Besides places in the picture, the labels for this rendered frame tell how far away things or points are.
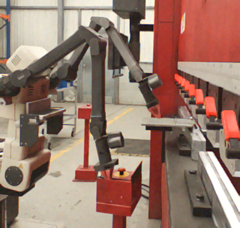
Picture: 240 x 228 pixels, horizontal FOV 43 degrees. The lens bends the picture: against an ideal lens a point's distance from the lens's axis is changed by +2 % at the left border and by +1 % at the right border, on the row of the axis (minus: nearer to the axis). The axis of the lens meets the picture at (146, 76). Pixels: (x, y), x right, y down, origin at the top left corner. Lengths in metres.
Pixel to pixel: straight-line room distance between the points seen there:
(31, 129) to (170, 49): 1.33
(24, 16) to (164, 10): 8.08
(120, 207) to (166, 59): 1.39
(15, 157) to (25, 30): 8.64
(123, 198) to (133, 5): 1.74
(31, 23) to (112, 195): 9.01
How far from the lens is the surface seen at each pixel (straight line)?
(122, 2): 2.71
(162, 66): 2.49
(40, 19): 10.02
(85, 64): 9.24
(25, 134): 1.64
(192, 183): 1.13
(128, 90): 8.90
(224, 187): 0.97
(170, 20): 2.51
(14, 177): 1.76
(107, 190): 1.41
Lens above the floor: 1.33
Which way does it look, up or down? 3 degrees down
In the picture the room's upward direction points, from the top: 2 degrees clockwise
